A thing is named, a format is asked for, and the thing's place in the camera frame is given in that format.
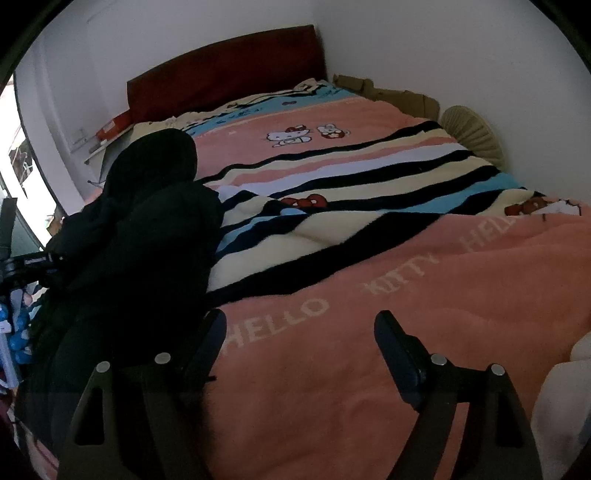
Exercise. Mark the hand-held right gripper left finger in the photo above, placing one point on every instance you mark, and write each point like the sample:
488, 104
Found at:
207, 344

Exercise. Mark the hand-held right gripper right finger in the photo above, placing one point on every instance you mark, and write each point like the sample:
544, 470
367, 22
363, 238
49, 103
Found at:
406, 367

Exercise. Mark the black jacket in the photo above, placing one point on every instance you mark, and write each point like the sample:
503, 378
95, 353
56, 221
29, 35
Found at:
138, 240

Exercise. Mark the striped cartoon printed blanket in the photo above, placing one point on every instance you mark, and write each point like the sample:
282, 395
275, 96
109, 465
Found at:
351, 258

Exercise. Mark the white nightstand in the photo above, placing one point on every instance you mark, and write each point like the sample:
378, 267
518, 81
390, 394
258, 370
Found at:
98, 150

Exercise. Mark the white cloth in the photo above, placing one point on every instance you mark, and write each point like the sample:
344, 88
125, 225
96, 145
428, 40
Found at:
561, 410

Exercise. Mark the orange box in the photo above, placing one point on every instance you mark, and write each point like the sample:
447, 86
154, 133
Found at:
114, 127

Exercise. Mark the beige pleated fan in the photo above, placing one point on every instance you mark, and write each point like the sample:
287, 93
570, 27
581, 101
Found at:
473, 134

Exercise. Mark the dark red headboard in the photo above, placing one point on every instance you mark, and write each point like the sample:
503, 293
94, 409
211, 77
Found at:
221, 69

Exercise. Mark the white wall switch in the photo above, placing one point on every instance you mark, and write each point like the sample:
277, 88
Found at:
78, 137

